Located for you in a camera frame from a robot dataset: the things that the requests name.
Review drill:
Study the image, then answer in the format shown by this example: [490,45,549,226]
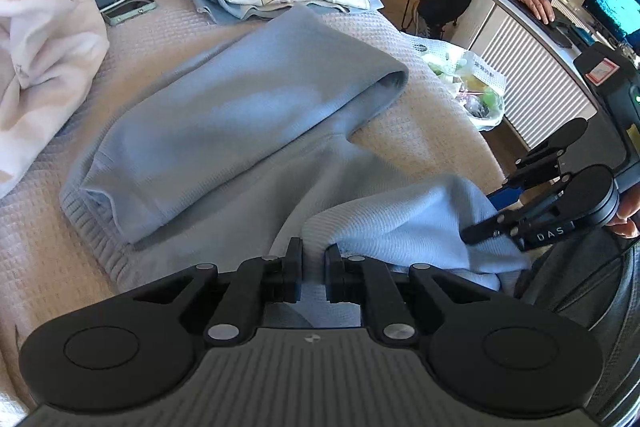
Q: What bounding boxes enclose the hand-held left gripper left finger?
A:
[100,238,305,348]

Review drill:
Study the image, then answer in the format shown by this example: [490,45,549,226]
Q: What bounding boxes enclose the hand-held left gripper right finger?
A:
[325,248,531,345]

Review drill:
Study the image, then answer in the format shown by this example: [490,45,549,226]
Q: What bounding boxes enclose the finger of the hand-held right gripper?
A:
[487,142,566,210]
[460,174,576,250]

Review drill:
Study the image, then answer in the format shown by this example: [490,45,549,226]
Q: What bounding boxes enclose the light blue sweatshirt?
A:
[60,2,533,333]

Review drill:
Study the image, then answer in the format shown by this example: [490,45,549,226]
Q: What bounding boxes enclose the blue fleece garment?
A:
[177,0,386,26]

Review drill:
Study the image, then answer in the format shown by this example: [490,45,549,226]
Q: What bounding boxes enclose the person's right hand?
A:
[611,199,640,239]

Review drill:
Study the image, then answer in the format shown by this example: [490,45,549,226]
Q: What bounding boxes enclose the white plastic trash bag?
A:
[424,49,507,131]

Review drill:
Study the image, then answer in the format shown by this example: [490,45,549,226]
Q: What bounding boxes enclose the white ribbed round table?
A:
[460,0,603,148]

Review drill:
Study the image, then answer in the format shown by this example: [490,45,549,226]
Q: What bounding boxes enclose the smartphone in green case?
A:
[100,0,159,26]

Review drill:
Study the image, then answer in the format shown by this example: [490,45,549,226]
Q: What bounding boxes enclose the cream white garment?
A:
[0,0,111,198]

